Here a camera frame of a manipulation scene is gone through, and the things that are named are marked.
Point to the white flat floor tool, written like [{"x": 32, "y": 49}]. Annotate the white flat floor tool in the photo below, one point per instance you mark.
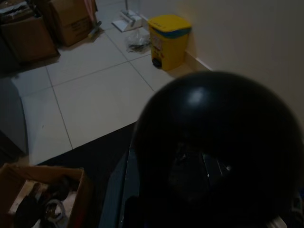
[{"x": 128, "y": 21}]

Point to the open brown cardboard box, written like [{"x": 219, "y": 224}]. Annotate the open brown cardboard box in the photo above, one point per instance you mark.
[{"x": 28, "y": 40}]

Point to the small cardboard box with clutter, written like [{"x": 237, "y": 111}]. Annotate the small cardboard box with clutter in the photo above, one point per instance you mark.
[{"x": 78, "y": 190}]

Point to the grey rolled tube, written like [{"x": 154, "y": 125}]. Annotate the grey rolled tube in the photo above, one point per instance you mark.
[{"x": 95, "y": 29}]

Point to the dark blue plastic panel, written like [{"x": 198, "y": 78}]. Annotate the dark blue plastic panel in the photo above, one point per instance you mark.
[{"x": 118, "y": 190}]

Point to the white tape roll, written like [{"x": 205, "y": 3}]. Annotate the white tape roll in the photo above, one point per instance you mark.
[{"x": 55, "y": 210}]

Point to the grey rounded appliance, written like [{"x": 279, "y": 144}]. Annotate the grey rounded appliance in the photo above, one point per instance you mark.
[{"x": 12, "y": 118}]

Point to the yellow pedal bin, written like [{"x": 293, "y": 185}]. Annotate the yellow pedal bin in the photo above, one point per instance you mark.
[{"x": 169, "y": 45}]

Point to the black floor mat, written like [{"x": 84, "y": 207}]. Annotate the black floor mat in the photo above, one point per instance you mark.
[{"x": 99, "y": 154}]

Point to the clear plastic bag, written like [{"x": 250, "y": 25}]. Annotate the clear plastic bag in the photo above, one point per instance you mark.
[{"x": 137, "y": 40}]

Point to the tall brown cardboard box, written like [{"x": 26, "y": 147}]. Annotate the tall brown cardboard box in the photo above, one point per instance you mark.
[{"x": 69, "y": 23}]

